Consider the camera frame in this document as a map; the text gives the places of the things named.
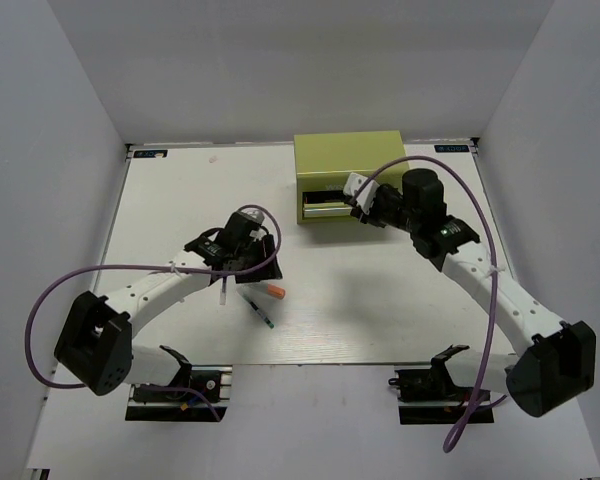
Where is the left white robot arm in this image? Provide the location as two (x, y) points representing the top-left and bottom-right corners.
(54, 205), (282, 399)

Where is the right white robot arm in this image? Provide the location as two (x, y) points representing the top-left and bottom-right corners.
(343, 168), (596, 417)

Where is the blue pen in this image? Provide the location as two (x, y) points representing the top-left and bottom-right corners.
(219, 277), (228, 306)

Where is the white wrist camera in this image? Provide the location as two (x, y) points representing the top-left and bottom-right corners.
(343, 172), (379, 214)
(240, 209), (264, 228)

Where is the green pen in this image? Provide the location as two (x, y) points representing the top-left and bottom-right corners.
(240, 293), (275, 329)

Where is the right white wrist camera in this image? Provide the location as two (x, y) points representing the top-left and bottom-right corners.
(343, 172), (379, 214)

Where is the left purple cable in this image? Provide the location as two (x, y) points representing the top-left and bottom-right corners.
(24, 203), (284, 420)

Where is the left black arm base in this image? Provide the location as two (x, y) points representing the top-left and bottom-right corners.
(125, 365), (233, 423)

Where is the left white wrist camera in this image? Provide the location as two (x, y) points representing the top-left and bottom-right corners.
(240, 209), (264, 228)

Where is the orange capped highlighter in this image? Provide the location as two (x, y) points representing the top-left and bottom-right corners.
(249, 283), (286, 300)

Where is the green metal drawer toolbox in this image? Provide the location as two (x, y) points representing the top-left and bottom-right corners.
(294, 131), (405, 224)

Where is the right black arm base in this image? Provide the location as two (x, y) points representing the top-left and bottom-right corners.
(387, 367), (472, 426)

